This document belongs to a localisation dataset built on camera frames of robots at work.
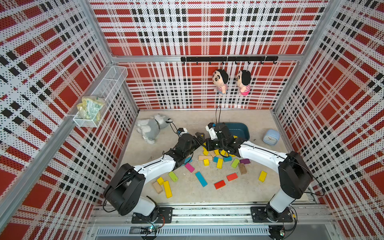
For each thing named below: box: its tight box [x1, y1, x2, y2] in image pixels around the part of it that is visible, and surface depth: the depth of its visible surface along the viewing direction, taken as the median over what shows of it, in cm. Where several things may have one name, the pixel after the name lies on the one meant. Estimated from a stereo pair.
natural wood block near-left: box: [152, 181, 164, 195], surface depth 84 cm
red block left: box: [214, 180, 226, 190], surface depth 85 cm
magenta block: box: [184, 163, 195, 173], surface depth 93 cm
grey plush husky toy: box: [136, 113, 169, 144], surface depth 101 cm
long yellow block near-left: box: [163, 180, 173, 199], surface depth 84 cm
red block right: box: [226, 172, 238, 182], surface depth 88 cm
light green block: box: [231, 158, 240, 170], surface depth 93 cm
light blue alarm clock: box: [263, 129, 281, 146], surface depth 98 cm
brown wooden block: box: [238, 163, 247, 175], surface depth 90 cm
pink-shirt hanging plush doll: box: [237, 70, 252, 96], surface depth 97 cm
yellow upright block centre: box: [216, 158, 224, 169], surface depth 93 cm
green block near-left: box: [168, 171, 179, 183], surface depth 88 cm
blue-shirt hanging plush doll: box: [212, 69, 229, 95], surface depth 95 cm
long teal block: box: [195, 171, 208, 188], surface depth 88 cm
